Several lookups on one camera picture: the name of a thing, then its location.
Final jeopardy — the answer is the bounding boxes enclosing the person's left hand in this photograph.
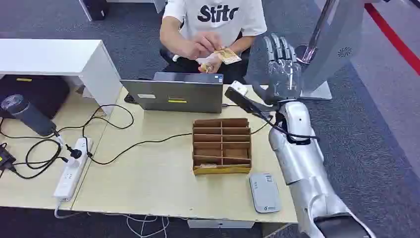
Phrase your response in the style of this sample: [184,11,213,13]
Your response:
[196,52,224,74]

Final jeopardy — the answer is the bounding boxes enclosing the person's right hand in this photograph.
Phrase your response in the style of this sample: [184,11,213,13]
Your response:
[183,32,224,61]

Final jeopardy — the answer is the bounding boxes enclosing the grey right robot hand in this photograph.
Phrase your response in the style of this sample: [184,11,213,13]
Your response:
[244,33,303,106]

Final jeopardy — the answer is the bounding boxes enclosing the yellow printed card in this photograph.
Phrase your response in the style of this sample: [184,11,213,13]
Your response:
[214,48,242,65]

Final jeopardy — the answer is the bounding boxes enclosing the person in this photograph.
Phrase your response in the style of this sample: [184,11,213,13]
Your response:
[159,0,268,84]

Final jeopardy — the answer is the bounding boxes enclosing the grey laptop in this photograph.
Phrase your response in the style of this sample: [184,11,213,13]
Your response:
[120,71,224,115]

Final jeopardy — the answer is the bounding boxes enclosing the chrome pole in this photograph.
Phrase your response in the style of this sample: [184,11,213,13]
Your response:
[294,0,339,65]

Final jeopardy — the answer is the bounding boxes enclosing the grey panel stand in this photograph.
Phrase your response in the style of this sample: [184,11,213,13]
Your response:
[299,0,366,101]

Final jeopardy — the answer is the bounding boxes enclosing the wooden compartment card box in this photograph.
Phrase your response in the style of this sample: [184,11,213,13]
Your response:
[192,118,253,176]

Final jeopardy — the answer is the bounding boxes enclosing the dark cabinet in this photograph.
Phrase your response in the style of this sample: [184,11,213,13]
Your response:
[78,0,109,22]

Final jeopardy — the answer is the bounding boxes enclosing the grey flat card reader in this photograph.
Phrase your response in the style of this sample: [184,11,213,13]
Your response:
[249,173,281,214]

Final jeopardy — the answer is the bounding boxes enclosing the white side desk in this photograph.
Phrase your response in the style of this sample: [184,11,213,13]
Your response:
[0,39,123,107]

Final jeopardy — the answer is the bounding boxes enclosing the grey table crossbar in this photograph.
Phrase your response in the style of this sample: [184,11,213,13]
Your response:
[187,219,255,229]

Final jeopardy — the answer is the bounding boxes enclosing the black power plug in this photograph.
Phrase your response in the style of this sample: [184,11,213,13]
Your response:
[65,144,83,160]

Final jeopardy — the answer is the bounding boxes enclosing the black bag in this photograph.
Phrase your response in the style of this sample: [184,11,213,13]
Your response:
[0,74,71,120]

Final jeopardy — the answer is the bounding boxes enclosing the white power strip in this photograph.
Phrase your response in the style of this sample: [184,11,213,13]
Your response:
[53,138,94,202]

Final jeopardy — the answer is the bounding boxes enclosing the dark grey cylinder speaker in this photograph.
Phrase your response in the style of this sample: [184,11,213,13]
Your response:
[0,94,57,137]

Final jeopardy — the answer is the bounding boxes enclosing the black power adapter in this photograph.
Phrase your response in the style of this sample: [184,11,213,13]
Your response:
[0,144,17,172]

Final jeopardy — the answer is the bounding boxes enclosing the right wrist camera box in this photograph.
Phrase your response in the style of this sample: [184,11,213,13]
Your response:
[224,81,274,116]

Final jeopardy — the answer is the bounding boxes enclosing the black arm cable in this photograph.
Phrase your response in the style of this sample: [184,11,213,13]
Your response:
[252,112,321,145]

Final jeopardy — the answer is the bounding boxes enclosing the long black laptop cable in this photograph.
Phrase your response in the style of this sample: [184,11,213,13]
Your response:
[82,104,194,166]

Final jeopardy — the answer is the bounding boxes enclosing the white hanging cables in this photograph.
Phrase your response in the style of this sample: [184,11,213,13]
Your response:
[54,200,170,238]

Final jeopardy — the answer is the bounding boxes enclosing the black coiled cable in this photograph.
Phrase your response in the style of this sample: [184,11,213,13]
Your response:
[0,117,70,180]

